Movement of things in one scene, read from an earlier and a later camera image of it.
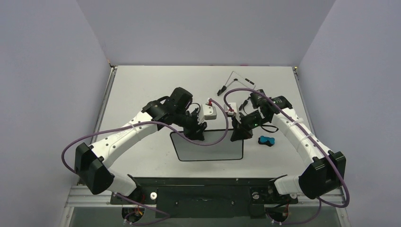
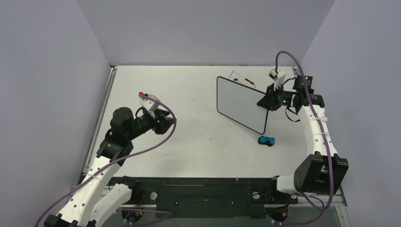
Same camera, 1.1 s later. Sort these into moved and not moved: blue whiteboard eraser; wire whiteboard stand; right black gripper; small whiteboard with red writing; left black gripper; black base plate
Moved: right black gripper; left black gripper; small whiteboard with red writing
Not moved: black base plate; wire whiteboard stand; blue whiteboard eraser
